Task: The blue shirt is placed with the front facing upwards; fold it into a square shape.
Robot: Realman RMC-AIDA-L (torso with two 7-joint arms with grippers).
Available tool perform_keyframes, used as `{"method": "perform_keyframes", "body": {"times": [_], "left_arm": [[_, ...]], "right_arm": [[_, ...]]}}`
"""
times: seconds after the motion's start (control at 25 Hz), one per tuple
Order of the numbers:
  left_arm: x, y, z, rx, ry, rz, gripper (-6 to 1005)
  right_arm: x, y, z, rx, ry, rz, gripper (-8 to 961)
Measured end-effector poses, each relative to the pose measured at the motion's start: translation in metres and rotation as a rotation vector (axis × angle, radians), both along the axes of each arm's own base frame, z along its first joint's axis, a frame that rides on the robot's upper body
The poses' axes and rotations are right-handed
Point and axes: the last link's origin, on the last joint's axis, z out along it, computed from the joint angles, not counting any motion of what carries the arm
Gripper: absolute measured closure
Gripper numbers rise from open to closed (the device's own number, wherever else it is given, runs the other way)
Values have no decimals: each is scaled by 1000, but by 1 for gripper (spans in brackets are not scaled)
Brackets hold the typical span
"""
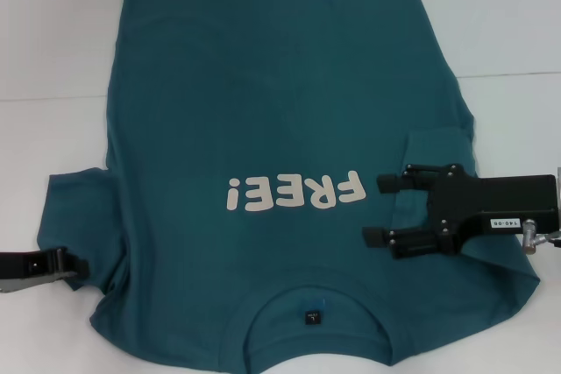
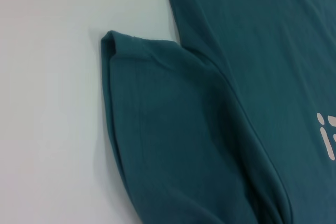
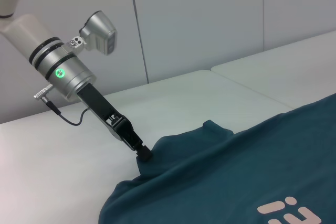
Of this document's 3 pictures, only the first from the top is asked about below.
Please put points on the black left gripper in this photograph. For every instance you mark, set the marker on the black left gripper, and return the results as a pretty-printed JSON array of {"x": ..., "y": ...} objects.
[{"x": 26, "y": 284}]

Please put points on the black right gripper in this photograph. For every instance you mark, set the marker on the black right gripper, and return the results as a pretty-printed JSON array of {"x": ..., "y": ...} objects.
[{"x": 495, "y": 203}]

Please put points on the blue shirt with FREE print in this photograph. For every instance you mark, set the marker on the blue shirt with FREE print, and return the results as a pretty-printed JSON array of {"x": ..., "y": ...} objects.
[{"x": 263, "y": 107}]

